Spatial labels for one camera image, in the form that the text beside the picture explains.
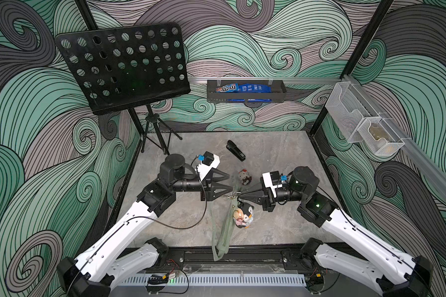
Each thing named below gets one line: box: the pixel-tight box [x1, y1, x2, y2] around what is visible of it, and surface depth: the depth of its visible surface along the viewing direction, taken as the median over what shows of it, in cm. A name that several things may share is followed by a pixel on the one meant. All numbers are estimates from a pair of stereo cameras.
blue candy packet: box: [214, 82, 272, 93], surface depth 94 cm
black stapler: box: [226, 139, 246, 162], surface depth 109 cm
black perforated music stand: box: [55, 22, 192, 156], surface depth 65 cm
